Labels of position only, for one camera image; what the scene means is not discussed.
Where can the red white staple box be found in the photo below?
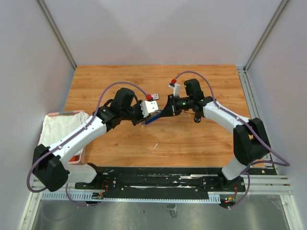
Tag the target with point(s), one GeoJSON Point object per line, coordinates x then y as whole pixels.
{"type": "Point", "coordinates": [155, 96]}

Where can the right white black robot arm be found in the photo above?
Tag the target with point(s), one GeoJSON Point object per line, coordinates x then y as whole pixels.
{"type": "Point", "coordinates": [249, 135]}

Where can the white slotted cable duct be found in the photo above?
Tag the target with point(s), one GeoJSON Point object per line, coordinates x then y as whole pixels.
{"type": "Point", "coordinates": [83, 196]}

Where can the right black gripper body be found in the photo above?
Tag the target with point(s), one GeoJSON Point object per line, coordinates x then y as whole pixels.
{"type": "Point", "coordinates": [182, 104]}

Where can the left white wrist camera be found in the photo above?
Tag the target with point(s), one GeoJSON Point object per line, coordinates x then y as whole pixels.
{"type": "Point", "coordinates": [148, 107]}

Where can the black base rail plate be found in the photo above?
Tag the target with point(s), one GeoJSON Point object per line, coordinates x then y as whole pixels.
{"type": "Point", "coordinates": [162, 182]}

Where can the blue black stapler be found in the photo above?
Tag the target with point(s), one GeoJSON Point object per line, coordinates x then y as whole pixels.
{"type": "Point", "coordinates": [153, 117]}

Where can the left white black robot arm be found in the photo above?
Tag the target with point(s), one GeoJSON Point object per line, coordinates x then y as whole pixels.
{"type": "Point", "coordinates": [50, 163]}

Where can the small black clip object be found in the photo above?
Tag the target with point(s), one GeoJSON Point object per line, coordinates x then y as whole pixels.
{"type": "Point", "coordinates": [197, 119]}

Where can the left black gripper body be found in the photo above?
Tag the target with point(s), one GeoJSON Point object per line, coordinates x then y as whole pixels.
{"type": "Point", "coordinates": [136, 113]}

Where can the white cloth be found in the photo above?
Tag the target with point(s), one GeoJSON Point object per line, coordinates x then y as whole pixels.
{"type": "Point", "coordinates": [57, 127]}

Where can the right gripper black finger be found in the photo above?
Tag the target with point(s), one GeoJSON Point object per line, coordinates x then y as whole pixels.
{"type": "Point", "coordinates": [167, 111]}
{"type": "Point", "coordinates": [169, 101]}

